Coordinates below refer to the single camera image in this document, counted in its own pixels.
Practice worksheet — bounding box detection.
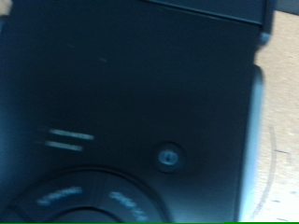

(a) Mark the dark grey back panel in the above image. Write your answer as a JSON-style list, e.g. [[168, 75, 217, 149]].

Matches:
[[275, 0, 299, 16]]

